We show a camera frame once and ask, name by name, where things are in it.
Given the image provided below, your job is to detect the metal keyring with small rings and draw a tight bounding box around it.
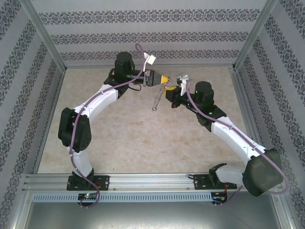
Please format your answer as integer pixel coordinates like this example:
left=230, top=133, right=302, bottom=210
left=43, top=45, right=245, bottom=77
left=151, top=75, right=173, bottom=112

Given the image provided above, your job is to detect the small circuit board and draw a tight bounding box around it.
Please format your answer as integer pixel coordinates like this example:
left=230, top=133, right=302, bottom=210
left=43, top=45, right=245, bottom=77
left=77, top=192, right=99, bottom=201
left=212, top=191, right=229, bottom=204

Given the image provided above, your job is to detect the grey metal sheet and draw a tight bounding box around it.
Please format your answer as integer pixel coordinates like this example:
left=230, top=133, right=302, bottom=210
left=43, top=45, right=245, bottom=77
left=23, top=201, right=290, bottom=229

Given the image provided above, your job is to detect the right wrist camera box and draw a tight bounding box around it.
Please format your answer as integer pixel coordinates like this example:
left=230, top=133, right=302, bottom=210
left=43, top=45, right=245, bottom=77
left=174, top=73, right=190, bottom=96

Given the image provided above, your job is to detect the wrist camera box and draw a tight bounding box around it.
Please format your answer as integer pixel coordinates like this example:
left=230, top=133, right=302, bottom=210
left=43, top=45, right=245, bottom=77
left=142, top=53, right=157, bottom=65
left=174, top=73, right=190, bottom=96

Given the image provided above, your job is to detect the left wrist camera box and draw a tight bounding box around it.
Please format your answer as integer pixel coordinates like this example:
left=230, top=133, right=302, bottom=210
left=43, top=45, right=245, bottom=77
left=142, top=53, right=157, bottom=65

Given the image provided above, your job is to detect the aluminium side rail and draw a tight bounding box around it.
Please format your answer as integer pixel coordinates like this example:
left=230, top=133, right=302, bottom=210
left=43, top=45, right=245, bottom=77
left=229, top=66, right=272, bottom=173
left=32, top=68, right=66, bottom=174

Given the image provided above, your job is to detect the aluminium corner post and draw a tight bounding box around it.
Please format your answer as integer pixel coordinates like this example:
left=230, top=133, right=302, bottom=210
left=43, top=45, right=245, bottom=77
left=233, top=0, right=279, bottom=70
left=20, top=0, right=67, bottom=70

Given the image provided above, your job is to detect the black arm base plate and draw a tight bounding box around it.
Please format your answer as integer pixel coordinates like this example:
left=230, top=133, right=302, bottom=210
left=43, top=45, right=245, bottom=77
left=193, top=173, right=238, bottom=191
left=66, top=175, right=111, bottom=191

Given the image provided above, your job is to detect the aluminium mounting rail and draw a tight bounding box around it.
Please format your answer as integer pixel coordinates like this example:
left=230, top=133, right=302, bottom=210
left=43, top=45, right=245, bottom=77
left=22, top=172, right=281, bottom=192

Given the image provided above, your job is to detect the slotted grey cable duct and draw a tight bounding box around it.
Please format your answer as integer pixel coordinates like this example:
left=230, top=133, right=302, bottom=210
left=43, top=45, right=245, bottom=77
left=32, top=192, right=213, bottom=203

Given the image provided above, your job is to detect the aluminium frame beam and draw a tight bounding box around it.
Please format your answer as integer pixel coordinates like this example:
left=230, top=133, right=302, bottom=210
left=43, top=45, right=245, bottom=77
left=274, top=189, right=298, bottom=229
left=8, top=189, right=33, bottom=229

